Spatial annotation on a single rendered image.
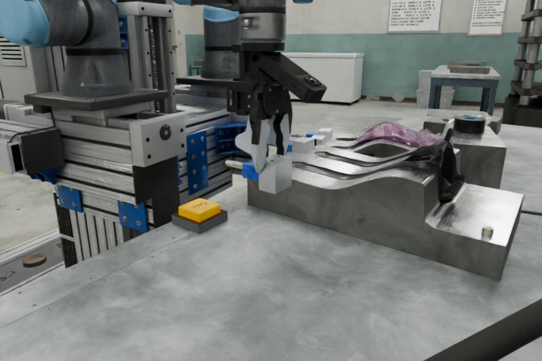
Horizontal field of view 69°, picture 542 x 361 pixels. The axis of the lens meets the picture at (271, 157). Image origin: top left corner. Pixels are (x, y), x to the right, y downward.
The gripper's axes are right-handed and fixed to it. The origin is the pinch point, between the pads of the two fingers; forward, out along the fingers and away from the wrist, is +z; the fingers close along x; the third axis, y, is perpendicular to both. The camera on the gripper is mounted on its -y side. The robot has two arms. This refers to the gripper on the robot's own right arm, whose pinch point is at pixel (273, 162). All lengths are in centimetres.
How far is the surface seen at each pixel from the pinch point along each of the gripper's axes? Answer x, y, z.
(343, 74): -623, 293, 38
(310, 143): -29.7, 10.0, 4.1
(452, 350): 16.1, -34.1, 9.6
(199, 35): -614, 655, -32
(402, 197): -10.0, -19.8, 5.1
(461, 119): -65, -17, 0
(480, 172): -52, -25, 11
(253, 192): -10.0, 12.5, 11.6
